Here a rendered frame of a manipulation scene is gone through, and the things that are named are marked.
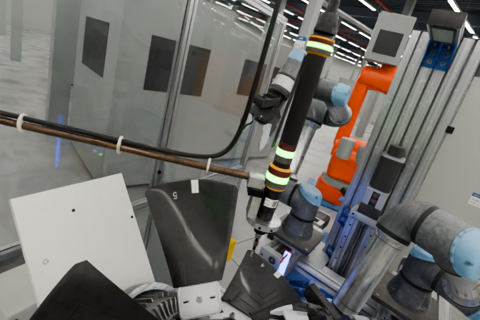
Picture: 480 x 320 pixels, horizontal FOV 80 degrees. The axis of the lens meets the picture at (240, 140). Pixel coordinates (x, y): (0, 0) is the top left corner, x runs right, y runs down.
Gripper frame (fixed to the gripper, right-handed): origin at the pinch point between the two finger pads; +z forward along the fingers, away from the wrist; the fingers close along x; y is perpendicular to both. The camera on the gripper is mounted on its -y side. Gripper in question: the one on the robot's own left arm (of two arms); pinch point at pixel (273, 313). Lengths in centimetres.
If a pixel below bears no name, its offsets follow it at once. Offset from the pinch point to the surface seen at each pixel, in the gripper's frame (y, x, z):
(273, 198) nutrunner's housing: 2.2, -34.0, 11.1
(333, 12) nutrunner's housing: -2, -68, 11
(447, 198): -105, 7, -141
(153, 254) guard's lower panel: -72, 63, 38
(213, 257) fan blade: -0.2, -14.5, 18.6
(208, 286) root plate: 3.6, -9.9, 18.6
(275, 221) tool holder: 1.7, -28.6, 9.0
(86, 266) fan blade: 17, -27, 39
